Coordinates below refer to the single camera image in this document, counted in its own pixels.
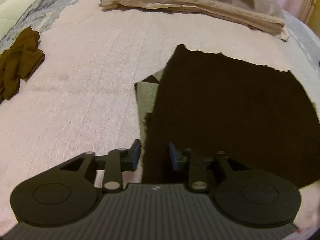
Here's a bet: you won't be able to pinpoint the black and grey TJC sweater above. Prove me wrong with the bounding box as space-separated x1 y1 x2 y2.
142 44 319 187

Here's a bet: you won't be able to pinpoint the pink and blue bedspread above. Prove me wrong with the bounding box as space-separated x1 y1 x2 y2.
1 0 319 233

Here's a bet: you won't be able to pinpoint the brown tights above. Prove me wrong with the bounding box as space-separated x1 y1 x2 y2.
1 27 45 101

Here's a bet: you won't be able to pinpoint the white quilted headboard cushion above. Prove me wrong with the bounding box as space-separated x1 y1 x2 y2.
0 0 66 39

